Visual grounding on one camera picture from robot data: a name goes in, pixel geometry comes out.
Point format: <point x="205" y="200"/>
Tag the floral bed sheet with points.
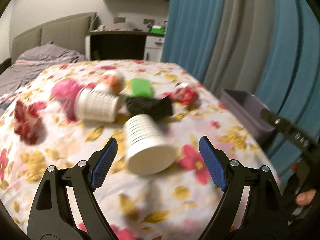
<point x="177" y="203"/>

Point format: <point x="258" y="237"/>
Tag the green grid paper cup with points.
<point x="97" y="106"/>

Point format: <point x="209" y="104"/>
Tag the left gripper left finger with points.
<point x="51" y="215"/>

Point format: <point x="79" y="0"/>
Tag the grey upholstered headboard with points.
<point x="67" y="32"/>

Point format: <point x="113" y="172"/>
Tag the green foam net sleeve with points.
<point x="140" y="88"/>

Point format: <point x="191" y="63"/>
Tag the blue and grey curtain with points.
<point x="266" y="47"/>

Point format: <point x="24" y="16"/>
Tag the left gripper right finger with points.
<point x="263" y="217"/>

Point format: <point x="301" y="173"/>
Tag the purple plastic trash bin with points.
<point x="246" y="108"/>

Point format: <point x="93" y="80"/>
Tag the dark desk with drawers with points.
<point x="123" y="45"/>

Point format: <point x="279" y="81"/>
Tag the black plastic bag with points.
<point x="158" y="109"/>

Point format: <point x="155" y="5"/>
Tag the red white snack wrapper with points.
<point x="185" y="94"/>

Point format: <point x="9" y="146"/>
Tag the green box on desk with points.
<point x="157" y="29"/>

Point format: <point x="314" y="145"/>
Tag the right hand in glove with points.
<point x="305" y="198"/>

